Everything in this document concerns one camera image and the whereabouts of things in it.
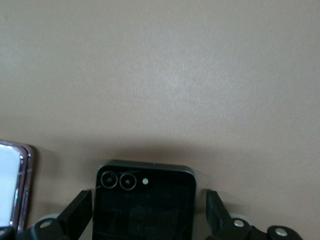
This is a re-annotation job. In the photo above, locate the black flip phone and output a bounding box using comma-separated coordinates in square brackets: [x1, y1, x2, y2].
[91, 159, 199, 240]

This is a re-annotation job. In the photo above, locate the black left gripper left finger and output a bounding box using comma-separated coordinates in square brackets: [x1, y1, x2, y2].
[17, 189, 93, 240]

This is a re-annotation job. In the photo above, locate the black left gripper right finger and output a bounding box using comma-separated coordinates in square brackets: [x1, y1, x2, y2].
[204, 189, 270, 240]

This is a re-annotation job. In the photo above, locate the lilac flip phone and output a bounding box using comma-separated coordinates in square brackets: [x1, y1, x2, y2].
[0, 139, 35, 234]

